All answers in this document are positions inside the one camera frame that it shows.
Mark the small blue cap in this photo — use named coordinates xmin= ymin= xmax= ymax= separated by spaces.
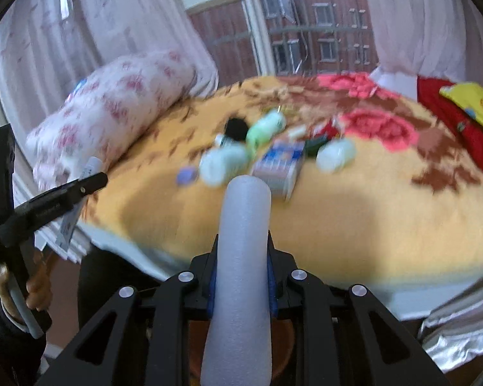
xmin=176 ymin=166 xmax=198 ymax=186

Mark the yellow floral plush blanket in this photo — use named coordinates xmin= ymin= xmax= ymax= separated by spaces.
xmin=82 ymin=77 xmax=483 ymax=282

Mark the yellow cartoon cushion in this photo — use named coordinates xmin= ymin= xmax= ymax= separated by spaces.
xmin=439 ymin=82 xmax=483 ymax=127

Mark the white plastic bottle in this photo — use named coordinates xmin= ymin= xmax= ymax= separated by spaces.
xmin=316 ymin=139 xmax=357 ymax=172
xmin=199 ymin=144 xmax=250 ymax=187

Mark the left sheer curtain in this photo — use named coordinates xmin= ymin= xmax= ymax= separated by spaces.
xmin=0 ymin=0 xmax=219 ymax=140

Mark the light green bottle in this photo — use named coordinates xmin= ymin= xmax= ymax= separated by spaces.
xmin=246 ymin=110 xmax=286 ymax=151

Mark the orange trash bin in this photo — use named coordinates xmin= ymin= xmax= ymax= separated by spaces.
xmin=188 ymin=316 xmax=295 ymax=385

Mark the pink floral pillow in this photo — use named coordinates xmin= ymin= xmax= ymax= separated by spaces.
xmin=26 ymin=51 xmax=197 ymax=191

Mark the small white tube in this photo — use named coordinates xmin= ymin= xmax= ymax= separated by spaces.
xmin=287 ymin=124 xmax=308 ymax=140

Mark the red blanket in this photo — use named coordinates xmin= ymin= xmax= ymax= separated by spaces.
xmin=417 ymin=76 xmax=483 ymax=172

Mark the blue white medicine box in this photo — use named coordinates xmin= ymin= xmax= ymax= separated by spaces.
xmin=250 ymin=141 xmax=305 ymax=200

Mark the silver striped bed sheet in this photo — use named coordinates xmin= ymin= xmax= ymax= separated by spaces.
xmin=417 ymin=278 xmax=483 ymax=373

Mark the left hand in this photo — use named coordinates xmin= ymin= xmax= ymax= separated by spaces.
xmin=0 ymin=248 xmax=53 ymax=326

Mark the left forearm black sleeve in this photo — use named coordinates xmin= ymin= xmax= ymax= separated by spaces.
xmin=0 ymin=298 xmax=46 ymax=385

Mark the sheer curtain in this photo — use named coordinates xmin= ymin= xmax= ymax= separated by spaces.
xmin=367 ymin=0 xmax=483 ymax=100
xmin=0 ymin=0 xmax=219 ymax=140

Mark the white plastic bottle right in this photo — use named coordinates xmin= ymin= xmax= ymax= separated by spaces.
xmin=316 ymin=139 xmax=357 ymax=172

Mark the white foam tube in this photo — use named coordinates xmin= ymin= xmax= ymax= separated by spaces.
xmin=199 ymin=174 xmax=273 ymax=386

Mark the right sheer curtain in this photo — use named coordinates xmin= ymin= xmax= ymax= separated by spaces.
xmin=367 ymin=0 xmax=483 ymax=100

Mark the white plastic bottle left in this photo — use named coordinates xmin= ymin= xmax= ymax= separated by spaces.
xmin=199 ymin=144 xmax=250 ymax=187

